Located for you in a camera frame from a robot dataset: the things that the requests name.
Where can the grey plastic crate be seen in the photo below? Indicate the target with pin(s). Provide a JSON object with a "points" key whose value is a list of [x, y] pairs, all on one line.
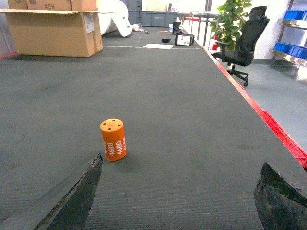
{"points": [[157, 18]]}

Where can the blue bin lower shelf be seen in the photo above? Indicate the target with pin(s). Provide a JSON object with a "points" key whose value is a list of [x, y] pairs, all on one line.
{"points": [[293, 50]]}

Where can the white foam roll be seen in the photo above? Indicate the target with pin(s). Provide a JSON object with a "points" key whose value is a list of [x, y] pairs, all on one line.
{"points": [[114, 16]]}

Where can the blue bin shelf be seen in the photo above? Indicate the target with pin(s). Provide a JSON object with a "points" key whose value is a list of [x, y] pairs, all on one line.
{"points": [[296, 15], [293, 50]]}

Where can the small black round object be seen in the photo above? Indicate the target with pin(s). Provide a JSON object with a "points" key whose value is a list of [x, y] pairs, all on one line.
{"points": [[165, 40]]}

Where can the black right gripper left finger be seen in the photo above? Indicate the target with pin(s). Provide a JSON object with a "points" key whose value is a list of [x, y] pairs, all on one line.
{"points": [[65, 207]]}

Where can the black office chair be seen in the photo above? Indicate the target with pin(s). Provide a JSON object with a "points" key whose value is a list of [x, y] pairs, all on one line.
{"points": [[243, 53]]}

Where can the small cardboard box on top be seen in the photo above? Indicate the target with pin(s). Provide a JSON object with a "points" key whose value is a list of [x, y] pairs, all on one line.
{"points": [[55, 5]]}

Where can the blue bin upper shelf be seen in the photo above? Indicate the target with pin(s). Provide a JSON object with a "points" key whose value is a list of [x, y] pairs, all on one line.
{"points": [[296, 15]]}

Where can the orange cylindrical cap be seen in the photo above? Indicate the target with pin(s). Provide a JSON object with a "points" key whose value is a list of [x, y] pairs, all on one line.
{"points": [[113, 136]]}

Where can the white paper sheet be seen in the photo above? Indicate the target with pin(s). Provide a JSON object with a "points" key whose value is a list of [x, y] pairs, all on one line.
{"points": [[158, 46]]}

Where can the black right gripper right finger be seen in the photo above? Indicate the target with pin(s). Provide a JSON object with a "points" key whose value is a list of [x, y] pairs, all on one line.
{"points": [[280, 200]]}

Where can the large open cardboard box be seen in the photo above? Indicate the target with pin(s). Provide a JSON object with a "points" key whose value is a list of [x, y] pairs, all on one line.
{"points": [[55, 33]]}

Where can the black framed tablet device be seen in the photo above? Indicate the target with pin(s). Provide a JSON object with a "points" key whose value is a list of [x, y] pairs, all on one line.
{"points": [[184, 39]]}

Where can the green potted plant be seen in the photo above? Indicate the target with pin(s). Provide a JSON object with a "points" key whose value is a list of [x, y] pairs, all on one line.
{"points": [[231, 21]]}

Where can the black box device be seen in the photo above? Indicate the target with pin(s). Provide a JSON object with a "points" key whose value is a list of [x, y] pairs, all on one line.
{"points": [[176, 27]]}

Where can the steel shelf rack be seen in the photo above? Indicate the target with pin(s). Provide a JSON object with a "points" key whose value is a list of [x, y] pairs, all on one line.
{"points": [[292, 32]]}

